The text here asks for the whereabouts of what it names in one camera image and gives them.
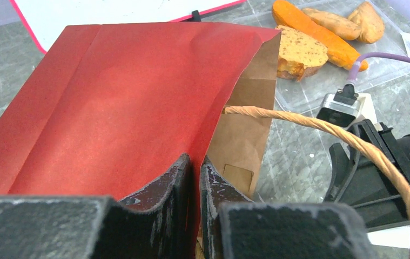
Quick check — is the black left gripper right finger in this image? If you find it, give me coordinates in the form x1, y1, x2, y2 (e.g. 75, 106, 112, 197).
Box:
200, 158, 378, 258

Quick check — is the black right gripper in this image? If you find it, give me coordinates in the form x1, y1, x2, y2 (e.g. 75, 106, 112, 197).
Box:
324, 119, 410, 231

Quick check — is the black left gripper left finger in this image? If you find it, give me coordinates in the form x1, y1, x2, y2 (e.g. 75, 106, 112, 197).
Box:
0, 154, 192, 258

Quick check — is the orange fake baguette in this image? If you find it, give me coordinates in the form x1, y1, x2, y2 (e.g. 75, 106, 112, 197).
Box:
272, 1, 361, 70

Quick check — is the red paper bag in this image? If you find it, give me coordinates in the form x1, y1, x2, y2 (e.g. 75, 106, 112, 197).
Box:
0, 21, 410, 259

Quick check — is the orange fake bread slice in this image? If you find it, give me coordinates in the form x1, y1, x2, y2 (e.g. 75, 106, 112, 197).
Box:
347, 1, 385, 44

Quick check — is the tan fake bread roll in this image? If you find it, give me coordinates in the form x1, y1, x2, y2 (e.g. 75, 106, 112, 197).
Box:
301, 8, 362, 40

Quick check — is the orange fake bread piece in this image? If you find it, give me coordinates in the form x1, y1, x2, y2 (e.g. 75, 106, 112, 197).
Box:
276, 25, 328, 81

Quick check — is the pink framed whiteboard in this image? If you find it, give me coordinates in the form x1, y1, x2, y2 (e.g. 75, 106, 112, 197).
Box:
11, 0, 241, 53

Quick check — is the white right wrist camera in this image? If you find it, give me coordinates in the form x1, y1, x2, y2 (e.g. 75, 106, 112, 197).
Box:
316, 83, 377, 128

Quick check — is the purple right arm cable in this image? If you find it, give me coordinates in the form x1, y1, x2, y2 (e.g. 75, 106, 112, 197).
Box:
346, 52, 410, 86

